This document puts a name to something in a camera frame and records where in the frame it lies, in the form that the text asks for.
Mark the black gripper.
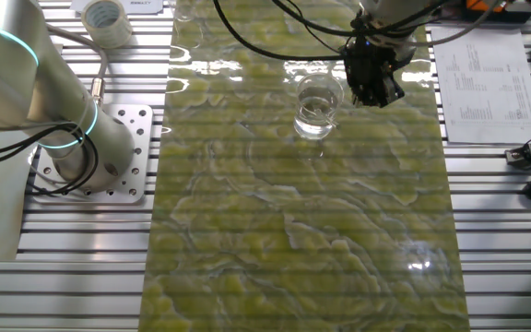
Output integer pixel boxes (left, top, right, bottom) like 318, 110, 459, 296
342, 39, 406, 110

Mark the glass beaker with water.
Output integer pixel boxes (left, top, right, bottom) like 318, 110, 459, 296
292, 72, 345, 141

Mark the printed paper sheet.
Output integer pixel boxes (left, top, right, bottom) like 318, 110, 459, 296
430, 26, 531, 145

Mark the black equipment case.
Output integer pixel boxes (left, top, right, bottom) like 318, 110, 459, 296
456, 0, 531, 24

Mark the orange box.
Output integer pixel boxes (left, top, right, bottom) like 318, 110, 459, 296
466, 0, 507, 13

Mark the green marble pattern mat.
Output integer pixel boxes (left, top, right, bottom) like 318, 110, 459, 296
137, 0, 472, 332

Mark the white tape roll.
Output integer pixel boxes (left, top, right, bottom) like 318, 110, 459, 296
80, 0, 134, 50

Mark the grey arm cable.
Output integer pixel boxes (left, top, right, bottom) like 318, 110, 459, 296
407, 0, 504, 48

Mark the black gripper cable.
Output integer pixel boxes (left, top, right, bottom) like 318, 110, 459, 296
211, 0, 357, 63

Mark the grey hose with metal connector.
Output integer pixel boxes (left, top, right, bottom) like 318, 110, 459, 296
46, 25, 110, 106

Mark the black base cable bundle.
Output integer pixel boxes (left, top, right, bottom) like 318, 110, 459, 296
0, 120, 100, 197

